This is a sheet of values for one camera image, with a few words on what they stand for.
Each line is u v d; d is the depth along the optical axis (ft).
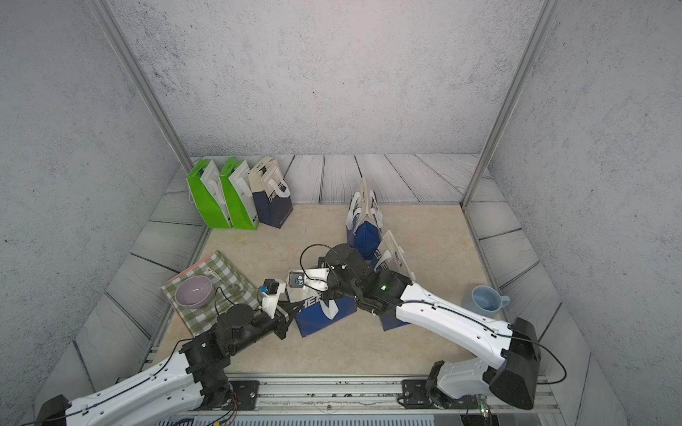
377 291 1.65
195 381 1.79
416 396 2.38
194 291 3.01
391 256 2.50
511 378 1.23
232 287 3.07
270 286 2.08
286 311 2.16
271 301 2.13
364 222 2.99
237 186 3.17
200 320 2.84
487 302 2.90
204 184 3.15
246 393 2.39
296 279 1.85
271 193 3.30
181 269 3.41
